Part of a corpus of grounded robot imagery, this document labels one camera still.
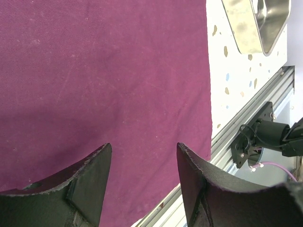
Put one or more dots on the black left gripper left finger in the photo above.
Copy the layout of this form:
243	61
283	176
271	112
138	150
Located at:
72	197

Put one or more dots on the stainless steel tray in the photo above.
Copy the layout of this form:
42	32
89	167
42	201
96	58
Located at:
257	24

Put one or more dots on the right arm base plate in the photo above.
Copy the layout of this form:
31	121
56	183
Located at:
244	148

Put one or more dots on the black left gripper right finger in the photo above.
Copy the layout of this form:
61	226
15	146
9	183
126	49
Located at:
215	198

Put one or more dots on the purple cloth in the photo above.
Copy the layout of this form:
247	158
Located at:
76	74

